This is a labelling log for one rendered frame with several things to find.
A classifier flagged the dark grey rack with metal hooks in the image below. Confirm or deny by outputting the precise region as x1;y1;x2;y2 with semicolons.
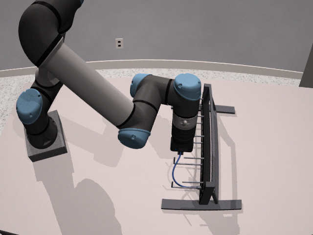
161;83;242;211

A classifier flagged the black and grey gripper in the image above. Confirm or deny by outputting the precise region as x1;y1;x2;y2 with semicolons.
170;111;198;155

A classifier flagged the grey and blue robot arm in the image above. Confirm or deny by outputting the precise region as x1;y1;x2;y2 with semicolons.
16;0;201;149

